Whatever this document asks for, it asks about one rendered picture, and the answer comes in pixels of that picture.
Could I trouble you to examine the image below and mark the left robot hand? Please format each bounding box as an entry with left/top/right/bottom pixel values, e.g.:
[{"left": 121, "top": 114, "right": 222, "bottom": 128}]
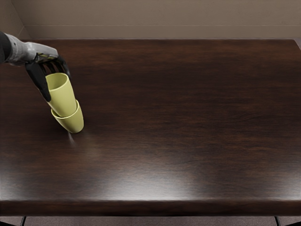
[{"left": 4, "top": 33, "right": 72, "bottom": 102}]

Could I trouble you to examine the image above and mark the yellow-green plastic cup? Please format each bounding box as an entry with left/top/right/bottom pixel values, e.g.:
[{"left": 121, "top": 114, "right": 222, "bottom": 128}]
[
  {"left": 51, "top": 99, "right": 84, "bottom": 134},
  {"left": 45, "top": 73, "right": 79, "bottom": 118}
]

